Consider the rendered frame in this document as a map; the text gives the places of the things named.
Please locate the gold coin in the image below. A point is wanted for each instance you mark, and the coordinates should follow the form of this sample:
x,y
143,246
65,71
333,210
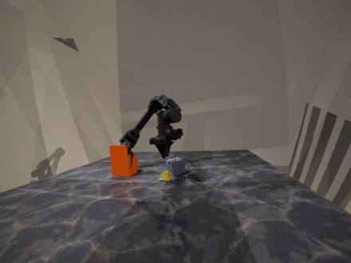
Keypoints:
x,y
166,175

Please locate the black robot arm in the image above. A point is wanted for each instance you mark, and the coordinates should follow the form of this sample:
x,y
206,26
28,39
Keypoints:
x,y
171,115

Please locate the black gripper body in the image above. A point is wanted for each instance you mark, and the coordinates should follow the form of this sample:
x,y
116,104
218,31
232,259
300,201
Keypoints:
x,y
160,138

